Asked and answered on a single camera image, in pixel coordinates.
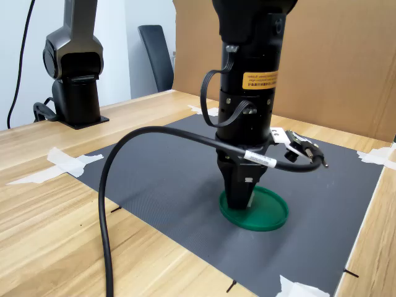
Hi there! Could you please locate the round green lid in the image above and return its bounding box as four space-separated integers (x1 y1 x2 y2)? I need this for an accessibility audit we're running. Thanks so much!
218 185 290 233

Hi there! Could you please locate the white tape cross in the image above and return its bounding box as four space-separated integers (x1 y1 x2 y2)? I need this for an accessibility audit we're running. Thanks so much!
275 274 331 297
6 147 105 187
355 145 396 172
187 104 221 118

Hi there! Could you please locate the dark grey mat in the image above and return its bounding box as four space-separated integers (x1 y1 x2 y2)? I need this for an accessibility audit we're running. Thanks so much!
74 113 385 297

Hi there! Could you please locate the dark grey chair back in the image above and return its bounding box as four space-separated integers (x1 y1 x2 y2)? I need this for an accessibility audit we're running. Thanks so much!
137 24 175 93

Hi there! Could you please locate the brown cardboard partition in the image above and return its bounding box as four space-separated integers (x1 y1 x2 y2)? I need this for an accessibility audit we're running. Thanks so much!
171 0 396 144

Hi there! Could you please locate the small white camera box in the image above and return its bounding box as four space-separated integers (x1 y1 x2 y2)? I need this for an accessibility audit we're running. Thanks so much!
270 126 313 162

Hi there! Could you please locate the black ribbon cable loop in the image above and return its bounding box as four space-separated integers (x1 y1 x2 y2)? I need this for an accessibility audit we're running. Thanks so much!
199 45 258 128

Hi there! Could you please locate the thick black camera cable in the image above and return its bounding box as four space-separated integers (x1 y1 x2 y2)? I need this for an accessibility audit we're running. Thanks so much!
98 126 330 297

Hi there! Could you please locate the black arm base cable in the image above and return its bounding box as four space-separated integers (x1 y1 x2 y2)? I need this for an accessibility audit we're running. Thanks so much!
32 97 61 123

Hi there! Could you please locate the thin black wall cable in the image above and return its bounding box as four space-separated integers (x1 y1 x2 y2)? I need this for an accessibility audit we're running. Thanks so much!
6 0 36 130

